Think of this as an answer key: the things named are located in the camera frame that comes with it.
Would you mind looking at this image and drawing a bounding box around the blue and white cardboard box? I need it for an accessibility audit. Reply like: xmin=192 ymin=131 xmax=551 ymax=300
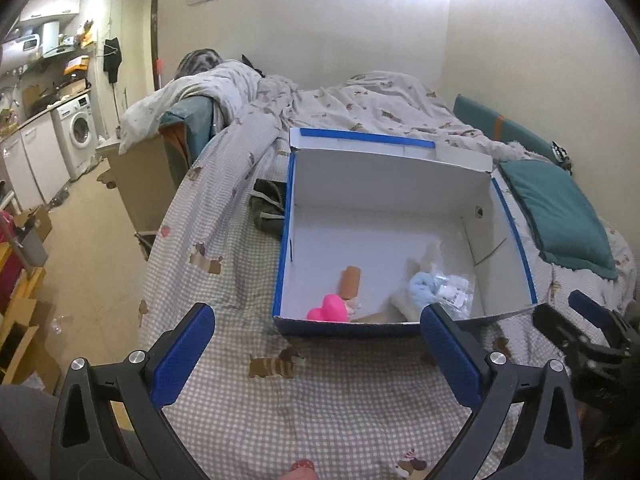
xmin=271 ymin=127 xmax=539 ymax=338

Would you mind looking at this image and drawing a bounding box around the wooden bed footboard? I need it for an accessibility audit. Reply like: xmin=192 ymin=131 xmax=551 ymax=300
xmin=95 ymin=135 xmax=176 ymax=262

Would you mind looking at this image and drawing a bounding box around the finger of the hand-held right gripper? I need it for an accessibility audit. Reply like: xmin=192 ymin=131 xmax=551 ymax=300
xmin=531 ymin=304 xmax=588 ymax=361
xmin=567 ymin=289 xmax=632 ymax=348

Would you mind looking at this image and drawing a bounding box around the teal blanket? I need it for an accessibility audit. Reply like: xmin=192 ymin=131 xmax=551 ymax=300
xmin=160 ymin=95 xmax=217 ymax=181

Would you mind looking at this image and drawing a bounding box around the grey bin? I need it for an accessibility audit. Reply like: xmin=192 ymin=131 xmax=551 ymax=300
xmin=15 ymin=225 xmax=49 ymax=267

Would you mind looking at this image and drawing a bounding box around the clear plastic packet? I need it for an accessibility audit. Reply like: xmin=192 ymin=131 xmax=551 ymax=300
xmin=432 ymin=272 xmax=473 ymax=320

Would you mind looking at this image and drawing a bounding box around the grey striped blanket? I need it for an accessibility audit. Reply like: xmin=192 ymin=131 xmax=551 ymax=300
xmin=175 ymin=49 xmax=224 ymax=82

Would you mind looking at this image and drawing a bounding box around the pink bag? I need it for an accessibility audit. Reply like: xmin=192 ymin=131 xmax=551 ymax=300
xmin=0 ymin=210 xmax=26 ymax=306

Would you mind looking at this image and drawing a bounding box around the white washing machine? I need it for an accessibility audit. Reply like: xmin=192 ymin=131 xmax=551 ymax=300
xmin=51 ymin=91 xmax=100 ymax=181

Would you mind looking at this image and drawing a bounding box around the checkered bed sheet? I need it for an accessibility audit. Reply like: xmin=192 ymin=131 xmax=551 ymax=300
xmin=137 ymin=110 xmax=640 ymax=480

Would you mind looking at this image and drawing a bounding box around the teal pillow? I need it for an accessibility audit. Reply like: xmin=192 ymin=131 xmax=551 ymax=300
xmin=497 ymin=160 xmax=618 ymax=281

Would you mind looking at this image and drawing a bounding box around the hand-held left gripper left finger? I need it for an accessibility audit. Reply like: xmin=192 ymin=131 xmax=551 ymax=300
xmin=50 ymin=302 xmax=216 ymax=480

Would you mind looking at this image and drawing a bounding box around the yellow wooden shelf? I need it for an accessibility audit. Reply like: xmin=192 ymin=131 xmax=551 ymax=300
xmin=0 ymin=265 xmax=62 ymax=392

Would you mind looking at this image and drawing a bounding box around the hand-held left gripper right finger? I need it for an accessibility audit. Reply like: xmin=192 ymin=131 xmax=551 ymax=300
xmin=420 ymin=302 xmax=583 ymax=480

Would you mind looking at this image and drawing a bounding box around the white base cabinet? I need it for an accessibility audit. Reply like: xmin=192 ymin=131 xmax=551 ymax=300
xmin=0 ymin=110 xmax=71 ymax=207

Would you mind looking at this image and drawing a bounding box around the black and white checked item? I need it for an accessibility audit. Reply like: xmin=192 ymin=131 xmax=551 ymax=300
xmin=550 ymin=141 xmax=576 ymax=176

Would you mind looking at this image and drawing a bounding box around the dog print duvet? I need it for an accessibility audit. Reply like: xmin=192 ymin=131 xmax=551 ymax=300
xmin=119 ymin=60 xmax=506 ymax=166

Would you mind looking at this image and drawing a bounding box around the white microwave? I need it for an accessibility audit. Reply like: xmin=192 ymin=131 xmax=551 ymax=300
xmin=2 ymin=35 xmax=41 ymax=68

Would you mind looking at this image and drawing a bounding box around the light blue fluffy scrunchie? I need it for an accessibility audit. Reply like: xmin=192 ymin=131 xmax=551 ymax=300
xmin=407 ymin=272 xmax=443 ymax=311

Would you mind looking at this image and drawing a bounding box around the black hanging garment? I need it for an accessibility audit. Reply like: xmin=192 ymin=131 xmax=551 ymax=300
xmin=102 ymin=37 xmax=123 ymax=84

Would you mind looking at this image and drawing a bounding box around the pink plush toy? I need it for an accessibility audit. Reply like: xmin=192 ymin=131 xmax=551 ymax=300
xmin=306 ymin=294 xmax=349 ymax=323

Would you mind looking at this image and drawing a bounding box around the white water heater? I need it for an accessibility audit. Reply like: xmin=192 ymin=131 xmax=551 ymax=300
xmin=41 ymin=20 xmax=63 ymax=58

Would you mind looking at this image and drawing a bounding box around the dark grey drawstring garment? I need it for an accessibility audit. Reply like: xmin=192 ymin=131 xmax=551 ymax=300
xmin=250 ymin=178 xmax=287 ymax=235

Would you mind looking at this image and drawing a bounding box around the brown tube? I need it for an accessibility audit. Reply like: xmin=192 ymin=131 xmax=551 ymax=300
xmin=337 ymin=266 xmax=362 ymax=301

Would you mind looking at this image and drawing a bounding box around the teal headboard cushion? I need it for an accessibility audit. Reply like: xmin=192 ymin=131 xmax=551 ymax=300
xmin=453 ymin=94 xmax=561 ymax=161

